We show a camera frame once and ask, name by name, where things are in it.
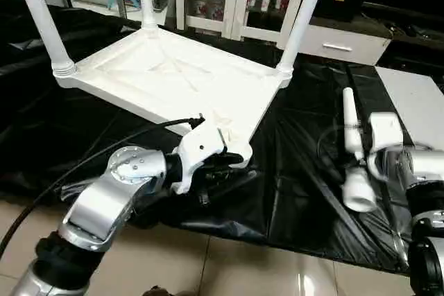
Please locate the white plastic table top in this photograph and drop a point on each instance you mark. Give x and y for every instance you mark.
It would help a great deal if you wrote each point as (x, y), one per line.
(173, 81)

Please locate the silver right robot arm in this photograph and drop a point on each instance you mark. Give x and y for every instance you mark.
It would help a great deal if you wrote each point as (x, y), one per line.
(423, 171)

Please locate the black work mat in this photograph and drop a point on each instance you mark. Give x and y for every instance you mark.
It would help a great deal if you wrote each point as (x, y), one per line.
(295, 171)

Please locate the white glass door cabinet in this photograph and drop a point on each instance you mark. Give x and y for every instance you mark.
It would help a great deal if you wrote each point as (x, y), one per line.
(236, 25)

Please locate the white drawer unit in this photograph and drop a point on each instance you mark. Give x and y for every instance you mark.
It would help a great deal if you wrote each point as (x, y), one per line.
(347, 46)

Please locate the teal plastic bag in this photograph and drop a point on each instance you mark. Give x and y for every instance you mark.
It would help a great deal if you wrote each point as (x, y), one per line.
(112, 1)

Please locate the black desk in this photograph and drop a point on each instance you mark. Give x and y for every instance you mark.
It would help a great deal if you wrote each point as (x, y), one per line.
(409, 29)

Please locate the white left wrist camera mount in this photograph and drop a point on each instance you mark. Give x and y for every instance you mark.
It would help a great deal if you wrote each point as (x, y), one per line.
(201, 147)

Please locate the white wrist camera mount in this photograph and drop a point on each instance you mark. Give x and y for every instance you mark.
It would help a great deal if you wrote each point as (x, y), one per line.
(385, 129)
(201, 147)

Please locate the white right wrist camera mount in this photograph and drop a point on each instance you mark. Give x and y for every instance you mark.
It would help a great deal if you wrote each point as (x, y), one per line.
(385, 129)

